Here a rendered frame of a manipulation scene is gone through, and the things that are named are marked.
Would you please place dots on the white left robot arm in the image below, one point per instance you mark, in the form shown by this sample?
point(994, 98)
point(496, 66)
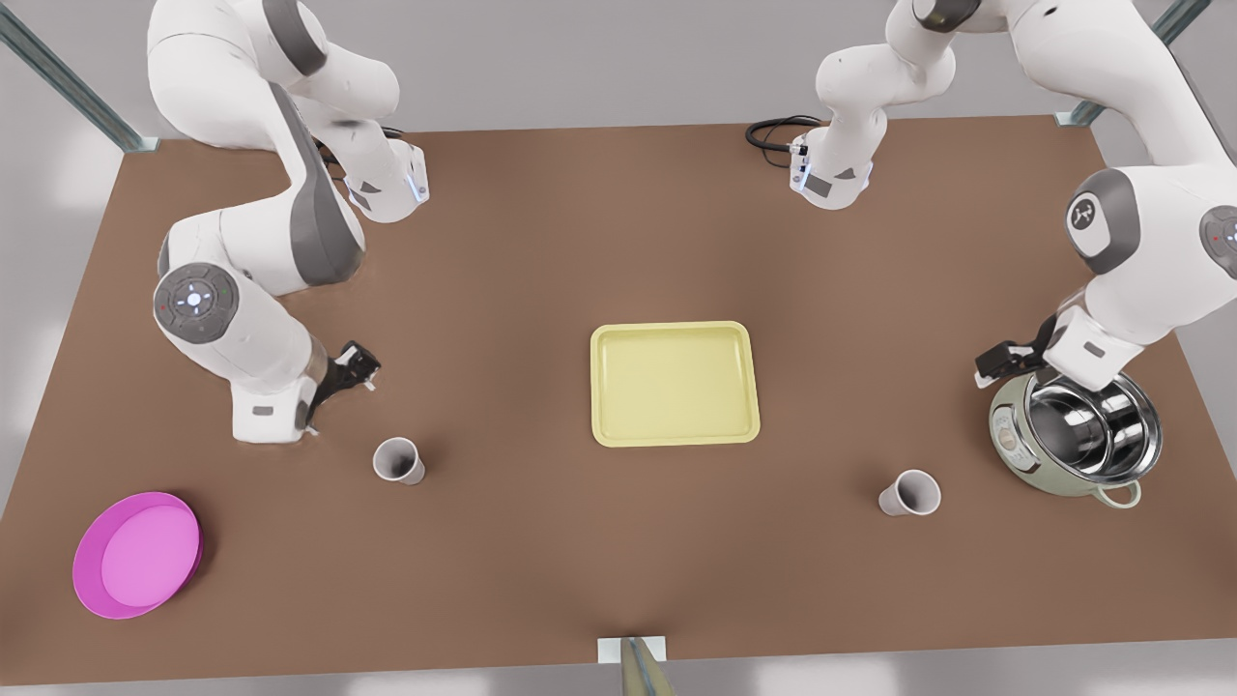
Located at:
point(1150, 232)

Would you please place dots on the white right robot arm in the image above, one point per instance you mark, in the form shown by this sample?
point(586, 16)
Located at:
point(242, 232)

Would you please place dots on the white IKEA cup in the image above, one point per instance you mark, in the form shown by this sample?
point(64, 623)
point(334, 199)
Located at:
point(398, 461)
point(910, 494)

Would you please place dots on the yellow rectangular tray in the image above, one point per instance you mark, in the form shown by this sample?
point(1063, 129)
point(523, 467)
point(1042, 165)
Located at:
point(675, 385)

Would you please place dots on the pale green steel pot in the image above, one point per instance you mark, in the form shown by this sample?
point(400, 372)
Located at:
point(1082, 435)

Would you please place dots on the pink round plate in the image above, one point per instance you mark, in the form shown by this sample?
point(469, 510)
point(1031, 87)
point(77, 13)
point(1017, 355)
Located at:
point(137, 556)

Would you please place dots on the silver frame post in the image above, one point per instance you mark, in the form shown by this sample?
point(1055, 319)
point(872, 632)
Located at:
point(1140, 58)
point(636, 667)
point(68, 82)

